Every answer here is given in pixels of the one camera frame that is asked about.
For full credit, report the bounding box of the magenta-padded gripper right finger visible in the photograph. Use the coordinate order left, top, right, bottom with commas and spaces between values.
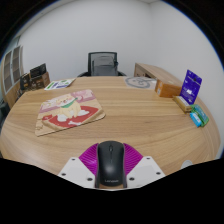
123, 143, 166, 189

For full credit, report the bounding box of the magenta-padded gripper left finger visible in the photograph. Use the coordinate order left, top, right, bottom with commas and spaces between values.
57, 143, 100, 189

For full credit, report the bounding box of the black computer mouse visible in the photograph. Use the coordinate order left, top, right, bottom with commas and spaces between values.
94, 140, 128, 189

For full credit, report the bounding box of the cartoon print mouse pad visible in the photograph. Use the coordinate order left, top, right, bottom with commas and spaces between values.
34, 88, 107, 137

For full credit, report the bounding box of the small blue box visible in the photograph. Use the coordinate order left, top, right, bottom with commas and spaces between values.
189, 111, 203, 128

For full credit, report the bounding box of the small tan box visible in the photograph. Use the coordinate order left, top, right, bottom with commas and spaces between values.
172, 95, 193, 113

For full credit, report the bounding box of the small green box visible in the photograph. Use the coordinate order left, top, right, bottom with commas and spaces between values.
191, 104, 210, 127

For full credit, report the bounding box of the orange cardboard box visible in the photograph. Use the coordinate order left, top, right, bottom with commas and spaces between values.
154, 79, 183, 99

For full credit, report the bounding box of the white printed paper sheet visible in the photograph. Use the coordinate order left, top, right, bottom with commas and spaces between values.
43, 78, 77, 91

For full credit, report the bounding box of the white sheet with grey spiral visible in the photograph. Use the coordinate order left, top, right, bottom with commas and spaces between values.
124, 76, 158, 90

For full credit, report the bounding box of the large black chair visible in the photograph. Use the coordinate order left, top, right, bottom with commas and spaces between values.
0, 101, 9, 124

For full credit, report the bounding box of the dark brown cardboard box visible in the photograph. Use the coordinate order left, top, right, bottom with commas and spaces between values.
31, 72, 51, 91

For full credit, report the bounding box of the purple card package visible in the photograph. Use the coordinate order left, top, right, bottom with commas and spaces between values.
179, 69, 203, 106

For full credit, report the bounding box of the wooden side cabinet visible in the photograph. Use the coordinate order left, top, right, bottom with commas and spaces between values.
133, 62, 174, 84

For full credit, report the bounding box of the brown printed cardboard box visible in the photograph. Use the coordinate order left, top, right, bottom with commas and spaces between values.
19, 73, 33, 92

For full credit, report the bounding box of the black cardboard box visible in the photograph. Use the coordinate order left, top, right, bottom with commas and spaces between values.
29, 63, 48, 79

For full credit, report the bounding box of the wooden shelf unit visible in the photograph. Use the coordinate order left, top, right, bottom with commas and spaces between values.
0, 45, 25, 109

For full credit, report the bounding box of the black mesh office chair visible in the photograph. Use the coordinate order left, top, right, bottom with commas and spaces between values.
77, 51, 128, 78

